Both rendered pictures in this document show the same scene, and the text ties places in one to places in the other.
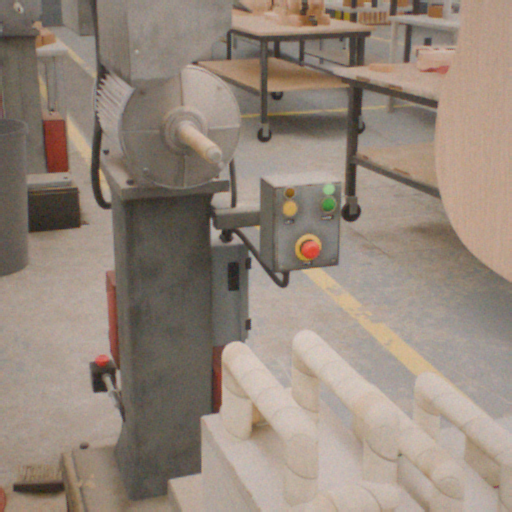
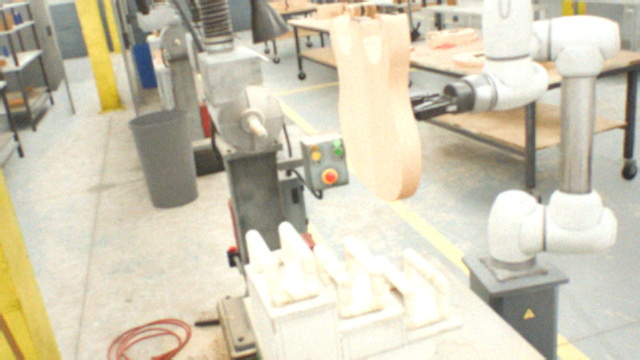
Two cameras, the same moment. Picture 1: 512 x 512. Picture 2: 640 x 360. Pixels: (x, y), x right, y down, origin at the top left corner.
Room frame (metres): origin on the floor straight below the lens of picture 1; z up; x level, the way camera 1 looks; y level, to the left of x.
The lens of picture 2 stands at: (-0.47, -0.27, 1.81)
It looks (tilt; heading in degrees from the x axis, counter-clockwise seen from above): 20 degrees down; 6
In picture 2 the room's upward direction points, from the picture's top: 8 degrees counter-clockwise
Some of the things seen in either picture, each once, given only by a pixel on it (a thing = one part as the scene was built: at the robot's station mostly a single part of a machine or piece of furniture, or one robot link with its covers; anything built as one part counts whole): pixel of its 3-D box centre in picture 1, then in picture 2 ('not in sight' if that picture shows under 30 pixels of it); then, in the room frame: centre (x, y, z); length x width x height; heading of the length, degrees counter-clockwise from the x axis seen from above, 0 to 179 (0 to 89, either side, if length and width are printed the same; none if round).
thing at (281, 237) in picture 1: (278, 226); (314, 165); (1.92, -0.05, 0.99); 0.24 x 0.21 x 0.26; 19
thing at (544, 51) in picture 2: not in sight; (527, 41); (1.53, -0.80, 1.47); 0.18 x 0.14 x 0.13; 162
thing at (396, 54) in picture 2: not in sight; (391, 41); (0.75, -0.34, 1.63); 0.07 x 0.04 x 0.10; 22
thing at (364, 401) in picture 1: (341, 378); (295, 242); (0.80, -0.08, 1.20); 0.20 x 0.03 x 0.03; 22
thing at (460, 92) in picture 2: not in sight; (446, 100); (0.94, -0.46, 1.46); 0.09 x 0.08 x 0.07; 112
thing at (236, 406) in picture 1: (237, 395); (255, 254); (0.84, 0.02, 1.15); 0.03 x 0.03 x 0.09
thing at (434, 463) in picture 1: (404, 433); (331, 264); (0.82, -0.16, 1.12); 0.20 x 0.03 x 0.03; 22
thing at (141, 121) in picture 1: (165, 114); (245, 111); (1.93, 0.21, 1.25); 0.41 x 0.27 x 0.26; 19
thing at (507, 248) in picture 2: not in sight; (515, 223); (1.47, -0.75, 0.87); 0.18 x 0.16 x 0.22; 72
